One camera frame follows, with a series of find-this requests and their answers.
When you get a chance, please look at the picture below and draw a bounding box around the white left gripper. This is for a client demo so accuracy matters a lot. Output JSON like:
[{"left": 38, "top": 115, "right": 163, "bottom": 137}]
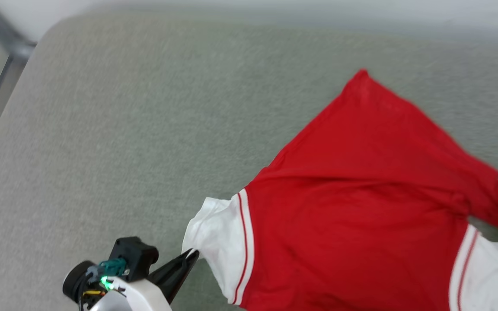
[{"left": 88, "top": 250, "right": 200, "bottom": 311}]

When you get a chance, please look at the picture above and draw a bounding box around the red and white garment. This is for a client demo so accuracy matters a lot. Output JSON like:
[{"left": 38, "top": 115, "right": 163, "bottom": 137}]
[{"left": 182, "top": 69, "right": 498, "bottom": 311}]

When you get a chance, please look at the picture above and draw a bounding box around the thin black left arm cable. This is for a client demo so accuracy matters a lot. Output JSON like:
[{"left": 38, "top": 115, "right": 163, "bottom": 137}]
[{"left": 77, "top": 276, "right": 102, "bottom": 311}]

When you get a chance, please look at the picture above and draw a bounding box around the grey metal frame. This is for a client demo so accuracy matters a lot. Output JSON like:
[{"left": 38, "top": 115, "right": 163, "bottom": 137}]
[{"left": 0, "top": 0, "right": 38, "bottom": 149}]

